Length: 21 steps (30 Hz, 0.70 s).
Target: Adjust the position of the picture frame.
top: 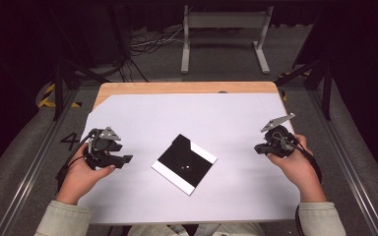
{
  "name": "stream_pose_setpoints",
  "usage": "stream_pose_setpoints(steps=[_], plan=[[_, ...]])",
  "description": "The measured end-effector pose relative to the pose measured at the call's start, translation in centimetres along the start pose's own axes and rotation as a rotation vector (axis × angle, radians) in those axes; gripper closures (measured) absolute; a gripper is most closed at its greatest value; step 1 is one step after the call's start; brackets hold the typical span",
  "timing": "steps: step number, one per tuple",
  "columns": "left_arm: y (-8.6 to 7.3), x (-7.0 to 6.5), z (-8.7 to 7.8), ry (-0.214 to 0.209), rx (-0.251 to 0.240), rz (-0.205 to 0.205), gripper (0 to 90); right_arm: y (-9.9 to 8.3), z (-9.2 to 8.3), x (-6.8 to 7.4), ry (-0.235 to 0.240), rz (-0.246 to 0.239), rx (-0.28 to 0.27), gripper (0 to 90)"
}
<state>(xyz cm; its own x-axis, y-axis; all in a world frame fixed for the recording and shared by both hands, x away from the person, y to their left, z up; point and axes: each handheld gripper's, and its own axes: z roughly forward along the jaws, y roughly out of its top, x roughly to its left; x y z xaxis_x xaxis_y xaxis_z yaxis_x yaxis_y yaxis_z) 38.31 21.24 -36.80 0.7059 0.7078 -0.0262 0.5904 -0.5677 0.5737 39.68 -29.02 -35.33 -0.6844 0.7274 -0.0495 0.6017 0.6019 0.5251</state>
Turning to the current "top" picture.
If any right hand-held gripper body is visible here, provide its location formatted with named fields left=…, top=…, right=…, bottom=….
left=260, top=112, right=298, bottom=158

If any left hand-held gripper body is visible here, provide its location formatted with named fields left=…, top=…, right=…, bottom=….
left=84, top=127, right=123, bottom=171

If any black board with white edges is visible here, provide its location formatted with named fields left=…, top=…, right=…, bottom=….
left=151, top=133, right=219, bottom=197

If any person's left hand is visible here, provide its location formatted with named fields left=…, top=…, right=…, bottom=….
left=56, top=146, right=116, bottom=206

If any person's right hand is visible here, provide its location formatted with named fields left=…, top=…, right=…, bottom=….
left=268, top=134, right=328, bottom=203

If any yellow black hazard tape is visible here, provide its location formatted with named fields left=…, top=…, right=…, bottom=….
left=277, top=69, right=311, bottom=102
left=37, top=83, right=82, bottom=109

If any black metal stand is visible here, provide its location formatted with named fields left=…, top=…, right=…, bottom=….
left=49, top=57, right=110, bottom=121
left=275, top=58, right=335, bottom=121

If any person's light jacket torso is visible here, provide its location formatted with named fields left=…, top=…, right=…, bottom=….
left=126, top=222, right=266, bottom=236

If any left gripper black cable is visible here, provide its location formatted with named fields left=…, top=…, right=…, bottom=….
left=55, top=128, right=97, bottom=192

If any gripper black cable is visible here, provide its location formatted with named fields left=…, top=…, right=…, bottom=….
left=286, top=137, right=323, bottom=184
left=55, top=128, right=97, bottom=192

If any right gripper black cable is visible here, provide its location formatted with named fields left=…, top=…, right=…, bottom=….
left=286, top=137, right=323, bottom=184

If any aluminium floor rail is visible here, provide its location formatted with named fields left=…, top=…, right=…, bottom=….
left=307, top=88, right=378, bottom=236
left=0, top=88, right=80, bottom=236

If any bundle of floor cables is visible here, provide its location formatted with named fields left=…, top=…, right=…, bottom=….
left=117, top=27, right=185, bottom=83

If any white metal stand frame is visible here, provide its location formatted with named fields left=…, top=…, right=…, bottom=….
left=180, top=4, right=275, bottom=75

